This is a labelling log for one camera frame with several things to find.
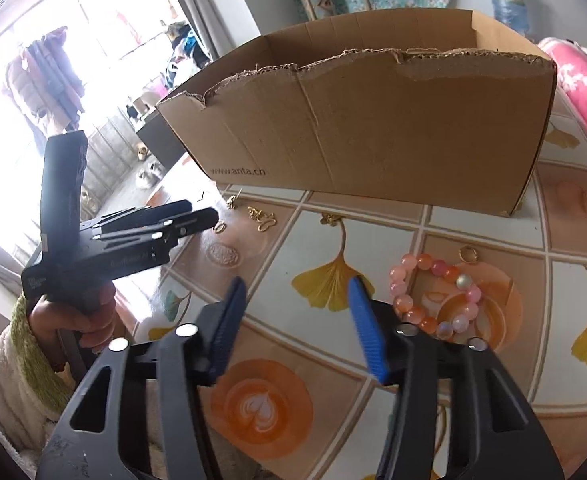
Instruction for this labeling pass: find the pile of clothes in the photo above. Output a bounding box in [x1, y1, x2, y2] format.
[163, 20, 214, 91]

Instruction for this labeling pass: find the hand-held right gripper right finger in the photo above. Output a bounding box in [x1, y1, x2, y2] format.
[347, 275, 567, 480]

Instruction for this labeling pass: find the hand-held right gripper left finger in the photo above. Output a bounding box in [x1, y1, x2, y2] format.
[37, 276, 248, 480]

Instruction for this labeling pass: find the grey board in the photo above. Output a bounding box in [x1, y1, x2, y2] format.
[136, 110, 189, 168]

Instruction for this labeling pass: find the gold chain jewellery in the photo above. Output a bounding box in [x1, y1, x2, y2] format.
[247, 205, 277, 233]

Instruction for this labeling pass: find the brown cardboard box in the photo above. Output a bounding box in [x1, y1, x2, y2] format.
[156, 8, 557, 218]

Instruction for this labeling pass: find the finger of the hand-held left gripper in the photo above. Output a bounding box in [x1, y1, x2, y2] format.
[96, 200, 194, 226]
[90, 208, 220, 251]

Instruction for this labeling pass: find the hanging brown coat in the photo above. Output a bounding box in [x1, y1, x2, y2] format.
[0, 25, 86, 156]

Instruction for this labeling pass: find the pink floral blanket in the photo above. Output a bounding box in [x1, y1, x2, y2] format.
[538, 37, 587, 161]

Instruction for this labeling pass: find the person's left hand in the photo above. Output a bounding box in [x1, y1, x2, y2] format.
[27, 280, 119, 366]

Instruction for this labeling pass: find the pink bead bracelet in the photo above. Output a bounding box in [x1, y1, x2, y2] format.
[389, 252, 483, 343]

